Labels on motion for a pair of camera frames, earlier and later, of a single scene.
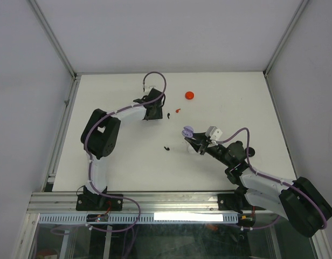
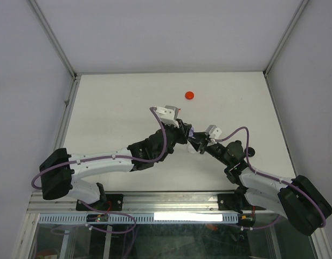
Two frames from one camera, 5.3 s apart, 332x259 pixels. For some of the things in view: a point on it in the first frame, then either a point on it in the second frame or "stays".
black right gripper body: [216, 151] stays
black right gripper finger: [198, 145] stays
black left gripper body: [158, 114] to [179, 137]
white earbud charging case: [190, 149] stays
